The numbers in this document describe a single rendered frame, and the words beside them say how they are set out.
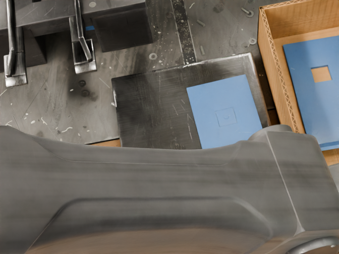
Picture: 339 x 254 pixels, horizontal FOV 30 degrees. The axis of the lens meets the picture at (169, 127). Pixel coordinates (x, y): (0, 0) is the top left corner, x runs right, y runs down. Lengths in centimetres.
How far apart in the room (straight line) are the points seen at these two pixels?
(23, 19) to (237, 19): 26
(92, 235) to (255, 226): 10
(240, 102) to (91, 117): 18
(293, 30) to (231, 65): 9
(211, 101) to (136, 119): 9
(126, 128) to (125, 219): 42
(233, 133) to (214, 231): 37
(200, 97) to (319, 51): 16
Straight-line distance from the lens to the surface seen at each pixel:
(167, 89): 74
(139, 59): 79
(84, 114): 76
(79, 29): 71
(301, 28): 78
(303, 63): 77
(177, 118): 72
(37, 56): 79
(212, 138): 70
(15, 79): 71
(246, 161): 37
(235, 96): 72
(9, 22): 74
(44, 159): 29
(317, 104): 74
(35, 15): 75
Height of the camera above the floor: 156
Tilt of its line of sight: 64 degrees down
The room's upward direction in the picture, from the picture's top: 12 degrees counter-clockwise
